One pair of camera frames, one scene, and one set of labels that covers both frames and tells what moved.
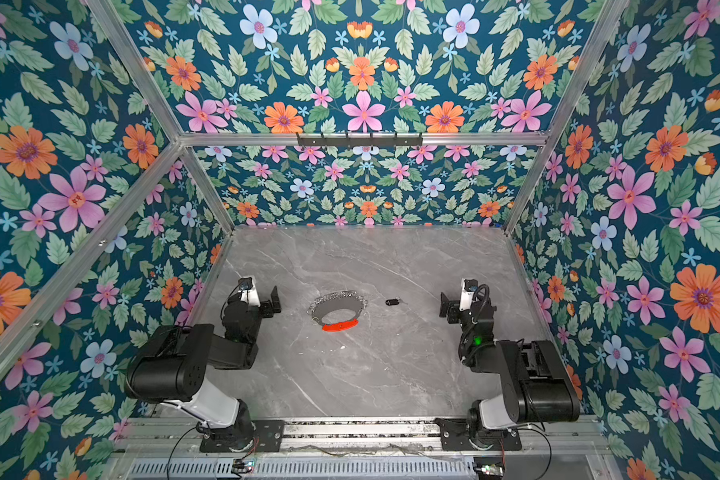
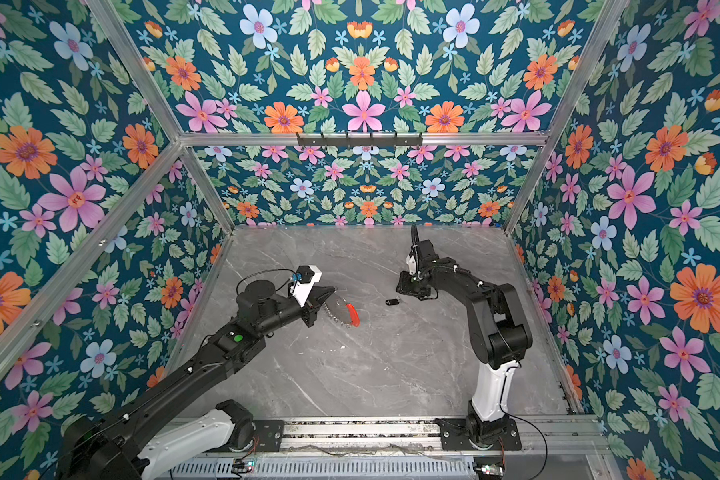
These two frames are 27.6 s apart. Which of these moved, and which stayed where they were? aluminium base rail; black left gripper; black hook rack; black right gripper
Moved: black right gripper; black left gripper
Stayed: black hook rack; aluminium base rail
